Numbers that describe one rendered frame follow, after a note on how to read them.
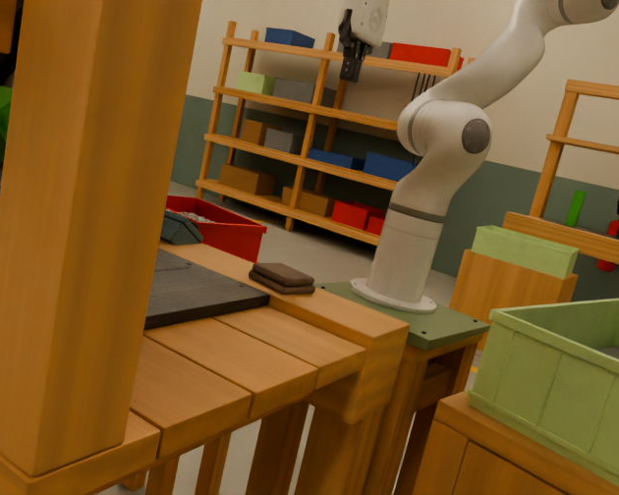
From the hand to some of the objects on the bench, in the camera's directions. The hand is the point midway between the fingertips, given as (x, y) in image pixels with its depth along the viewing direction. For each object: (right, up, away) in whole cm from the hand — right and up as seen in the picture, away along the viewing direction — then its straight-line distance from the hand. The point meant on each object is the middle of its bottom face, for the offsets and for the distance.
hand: (350, 70), depth 114 cm
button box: (-39, -34, +15) cm, 54 cm away
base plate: (-71, -28, -1) cm, 76 cm away
